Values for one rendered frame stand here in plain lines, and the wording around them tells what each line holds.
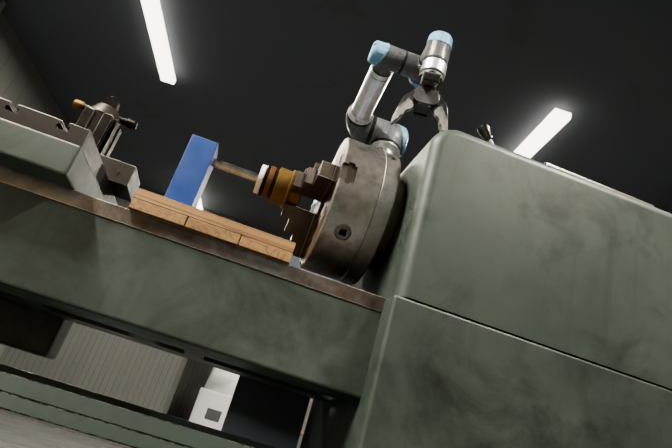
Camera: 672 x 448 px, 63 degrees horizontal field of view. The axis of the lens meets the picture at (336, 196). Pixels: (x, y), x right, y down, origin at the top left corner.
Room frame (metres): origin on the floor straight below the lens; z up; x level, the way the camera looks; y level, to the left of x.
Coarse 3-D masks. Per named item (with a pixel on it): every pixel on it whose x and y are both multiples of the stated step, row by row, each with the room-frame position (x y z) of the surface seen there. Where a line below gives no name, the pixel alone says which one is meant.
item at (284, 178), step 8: (272, 168) 1.09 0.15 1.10; (264, 176) 1.09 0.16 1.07; (272, 176) 1.09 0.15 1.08; (280, 176) 1.09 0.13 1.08; (288, 176) 1.09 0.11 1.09; (264, 184) 1.09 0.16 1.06; (272, 184) 1.09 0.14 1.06; (280, 184) 1.09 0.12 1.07; (288, 184) 1.09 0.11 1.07; (264, 192) 1.11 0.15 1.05; (272, 192) 1.10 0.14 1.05; (280, 192) 1.10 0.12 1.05; (288, 192) 1.09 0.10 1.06; (272, 200) 1.12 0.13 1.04; (280, 200) 1.11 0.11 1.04; (288, 200) 1.12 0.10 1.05; (296, 200) 1.12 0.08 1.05
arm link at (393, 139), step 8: (376, 120) 1.69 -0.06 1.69; (384, 120) 1.70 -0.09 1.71; (376, 128) 1.69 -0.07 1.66; (384, 128) 1.69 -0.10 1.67; (392, 128) 1.69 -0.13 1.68; (400, 128) 1.70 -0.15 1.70; (368, 136) 1.71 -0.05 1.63; (376, 136) 1.70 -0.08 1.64; (384, 136) 1.68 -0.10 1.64; (392, 136) 1.69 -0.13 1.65; (400, 136) 1.70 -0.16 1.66; (368, 144) 1.74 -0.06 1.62; (376, 144) 1.70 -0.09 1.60; (384, 144) 1.69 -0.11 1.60; (392, 144) 1.68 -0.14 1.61; (400, 144) 1.71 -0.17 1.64; (392, 152) 1.70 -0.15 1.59; (400, 152) 1.74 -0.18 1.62
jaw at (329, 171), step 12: (312, 168) 1.05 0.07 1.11; (324, 168) 1.00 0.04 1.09; (336, 168) 1.01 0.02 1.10; (348, 168) 1.00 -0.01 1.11; (300, 180) 1.07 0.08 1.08; (312, 180) 1.04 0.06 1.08; (324, 180) 1.01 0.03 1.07; (336, 180) 1.00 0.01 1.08; (348, 180) 0.99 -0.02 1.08; (300, 192) 1.09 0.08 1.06; (312, 192) 1.08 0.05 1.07; (324, 192) 1.06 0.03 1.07
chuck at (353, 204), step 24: (360, 144) 1.03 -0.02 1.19; (360, 168) 0.99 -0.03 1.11; (384, 168) 1.01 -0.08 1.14; (336, 192) 0.99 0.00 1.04; (360, 192) 0.99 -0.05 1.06; (336, 216) 1.01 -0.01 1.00; (360, 216) 1.01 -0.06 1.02; (312, 240) 1.10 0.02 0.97; (336, 240) 1.04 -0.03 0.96; (360, 240) 1.03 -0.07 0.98; (312, 264) 1.12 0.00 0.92; (336, 264) 1.09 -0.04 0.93
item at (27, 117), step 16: (0, 112) 0.87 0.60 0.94; (16, 112) 0.90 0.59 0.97; (32, 112) 0.87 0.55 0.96; (32, 128) 0.87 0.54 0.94; (48, 128) 0.88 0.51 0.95; (64, 128) 0.90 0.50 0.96; (80, 128) 0.88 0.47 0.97; (80, 144) 0.89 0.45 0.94; (96, 160) 0.98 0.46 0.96; (96, 176) 1.03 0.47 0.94; (112, 192) 1.18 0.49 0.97
